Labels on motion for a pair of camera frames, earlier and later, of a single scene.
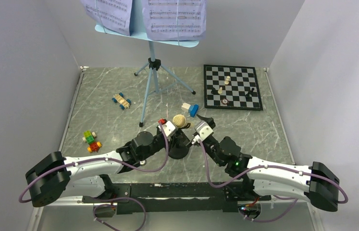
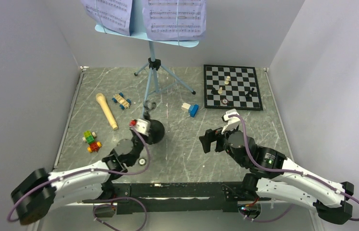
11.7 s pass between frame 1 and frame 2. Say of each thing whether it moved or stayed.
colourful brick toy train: stayed
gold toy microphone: moved
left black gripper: moved
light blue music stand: stayed
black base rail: stayed
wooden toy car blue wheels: stayed
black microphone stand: moved
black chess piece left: stayed
